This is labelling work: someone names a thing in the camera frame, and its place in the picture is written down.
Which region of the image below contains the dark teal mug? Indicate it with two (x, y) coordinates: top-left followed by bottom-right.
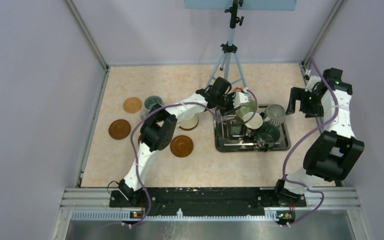
(254, 124), (281, 152)

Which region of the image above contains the steel tray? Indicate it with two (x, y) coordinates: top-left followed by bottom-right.
(214, 103), (291, 153)

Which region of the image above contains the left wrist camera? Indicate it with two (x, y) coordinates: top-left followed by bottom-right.
(233, 91), (251, 108)

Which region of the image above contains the red owl figurine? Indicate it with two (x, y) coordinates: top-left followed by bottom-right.
(233, 87), (243, 93)

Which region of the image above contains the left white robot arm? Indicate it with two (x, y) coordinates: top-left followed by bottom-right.
(118, 77), (234, 207)

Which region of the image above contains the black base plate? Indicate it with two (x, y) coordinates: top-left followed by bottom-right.
(109, 187), (307, 217)

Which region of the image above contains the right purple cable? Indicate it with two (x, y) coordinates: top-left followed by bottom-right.
(282, 56), (340, 229)

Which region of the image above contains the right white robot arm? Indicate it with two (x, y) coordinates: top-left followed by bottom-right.
(273, 68), (365, 206)

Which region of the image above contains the blue board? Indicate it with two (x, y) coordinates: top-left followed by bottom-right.
(183, 0), (297, 11)

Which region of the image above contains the light wooden coaster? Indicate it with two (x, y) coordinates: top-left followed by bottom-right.
(122, 97), (143, 114)

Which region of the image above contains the grey ribbed mug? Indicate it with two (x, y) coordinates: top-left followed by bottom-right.
(262, 104), (286, 127)

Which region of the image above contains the light green mug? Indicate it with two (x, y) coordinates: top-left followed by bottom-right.
(235, 99), (256, 120)

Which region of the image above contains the blue-grey mug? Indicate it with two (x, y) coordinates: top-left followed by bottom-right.
(140, 95), (164, 120)

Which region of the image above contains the brown wooden coaster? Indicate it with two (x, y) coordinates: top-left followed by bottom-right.
(137, 134), (142, 145)
(108, 119), (132, 140)
(170, 135), (194, 158)
(178, 122), (199, 131)

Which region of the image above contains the aluminium frame rail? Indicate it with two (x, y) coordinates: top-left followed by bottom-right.
(60, 187), (361, 223)

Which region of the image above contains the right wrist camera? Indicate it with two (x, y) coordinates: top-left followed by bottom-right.
(305, 75), (322, 92)

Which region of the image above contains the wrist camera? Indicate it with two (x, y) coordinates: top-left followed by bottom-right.
(305, 75), (322, 92)
(233, 91), (251, 108)

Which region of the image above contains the white faceted mug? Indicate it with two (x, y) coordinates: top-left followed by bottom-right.
(242, 112), (263, 130)

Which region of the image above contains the cream mug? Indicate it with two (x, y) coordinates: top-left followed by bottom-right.
(179, 114), (199, 128)

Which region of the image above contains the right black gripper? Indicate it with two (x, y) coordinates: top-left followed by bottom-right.
(285, 87), (324, 119)

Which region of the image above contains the blue camera tripod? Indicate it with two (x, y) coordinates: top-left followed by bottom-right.
(205, 0), (248, 88)

